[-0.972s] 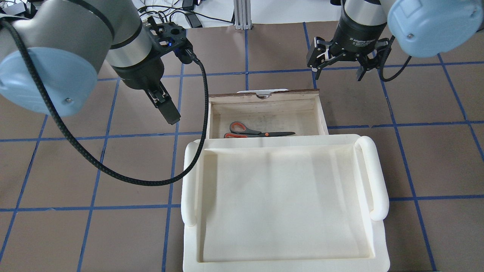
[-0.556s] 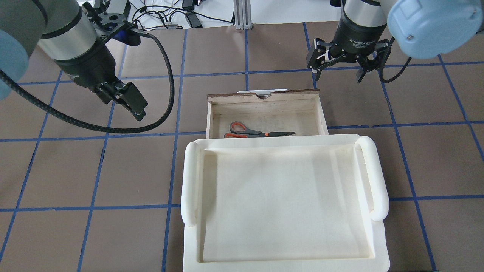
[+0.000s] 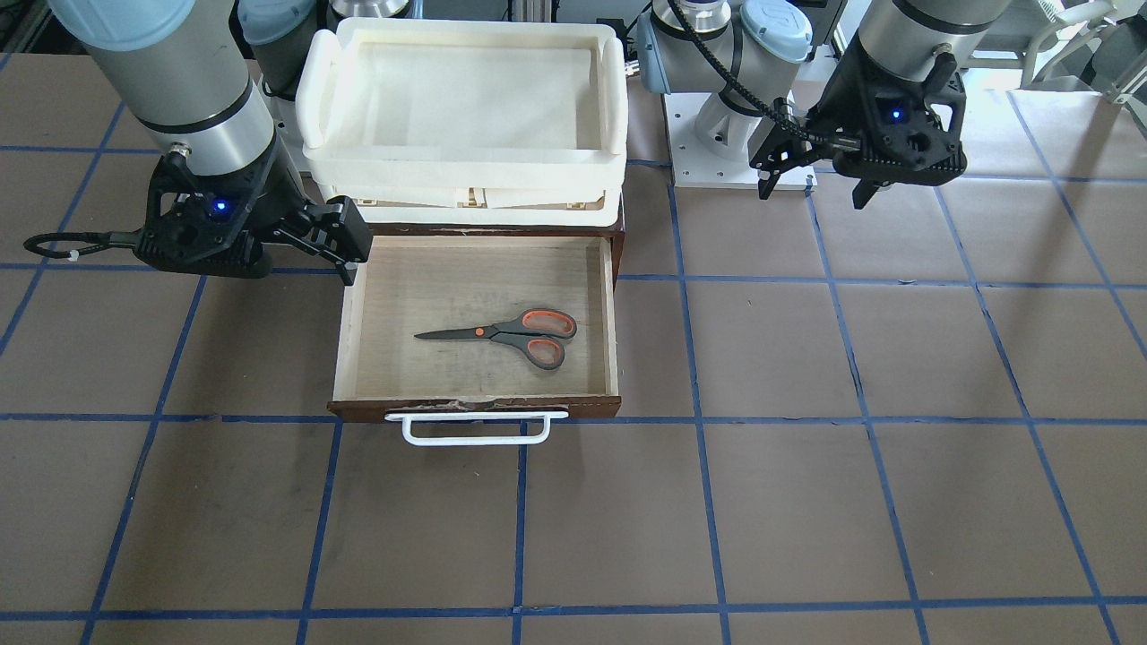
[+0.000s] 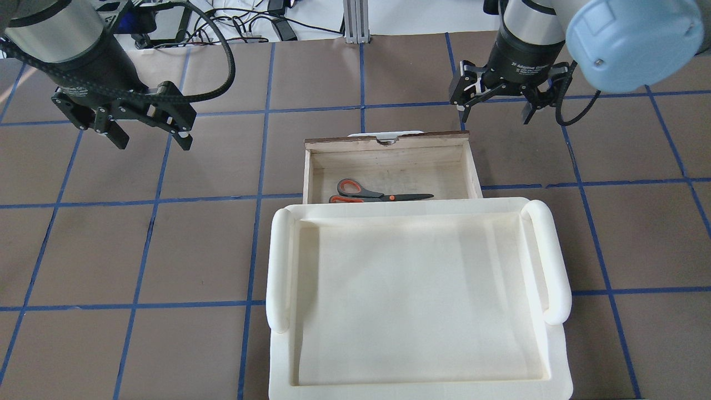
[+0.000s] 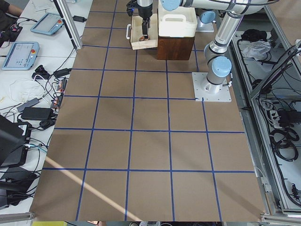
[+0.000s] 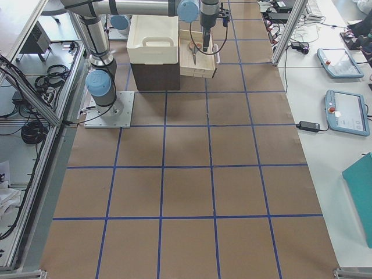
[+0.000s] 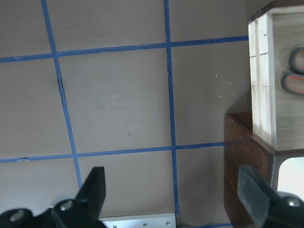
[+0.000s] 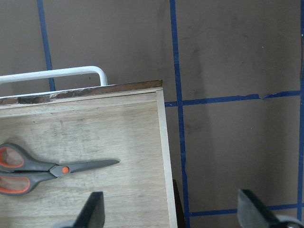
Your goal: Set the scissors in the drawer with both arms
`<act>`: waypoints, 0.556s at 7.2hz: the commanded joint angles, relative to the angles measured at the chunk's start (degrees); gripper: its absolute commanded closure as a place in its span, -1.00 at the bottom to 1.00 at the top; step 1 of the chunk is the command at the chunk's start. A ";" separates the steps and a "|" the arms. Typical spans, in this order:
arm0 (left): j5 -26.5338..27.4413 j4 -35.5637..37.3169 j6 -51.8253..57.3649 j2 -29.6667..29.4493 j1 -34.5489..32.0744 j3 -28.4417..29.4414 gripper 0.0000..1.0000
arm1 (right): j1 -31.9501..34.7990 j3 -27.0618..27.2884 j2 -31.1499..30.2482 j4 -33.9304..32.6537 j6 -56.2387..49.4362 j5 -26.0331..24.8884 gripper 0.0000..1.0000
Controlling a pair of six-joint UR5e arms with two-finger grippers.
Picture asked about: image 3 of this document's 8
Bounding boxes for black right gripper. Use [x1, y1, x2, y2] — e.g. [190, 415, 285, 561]
[134, 148, 374, 287]

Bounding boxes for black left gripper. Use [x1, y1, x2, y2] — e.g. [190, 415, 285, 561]
[748, 40, 967, 210]

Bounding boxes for wooden drawer with white handle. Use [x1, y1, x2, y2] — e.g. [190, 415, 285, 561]
[329, 236, 621, 446]

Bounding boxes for orange grey handled scissors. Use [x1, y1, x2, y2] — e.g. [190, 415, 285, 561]
[414, 309, 578, 370]

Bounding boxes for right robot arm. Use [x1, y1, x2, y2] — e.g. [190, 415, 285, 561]
[50, 1, 372, 286]

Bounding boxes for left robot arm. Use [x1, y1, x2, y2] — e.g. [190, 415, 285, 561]
[632, 1, 1006, 209]

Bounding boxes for white plastic tray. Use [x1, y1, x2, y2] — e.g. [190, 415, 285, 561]
[296, 18, 629, 228]

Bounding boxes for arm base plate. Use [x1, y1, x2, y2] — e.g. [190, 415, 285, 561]
[663, 91, 762, 191]

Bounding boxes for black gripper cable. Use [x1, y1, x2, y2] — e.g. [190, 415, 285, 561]
[22, 231, 145, 263]

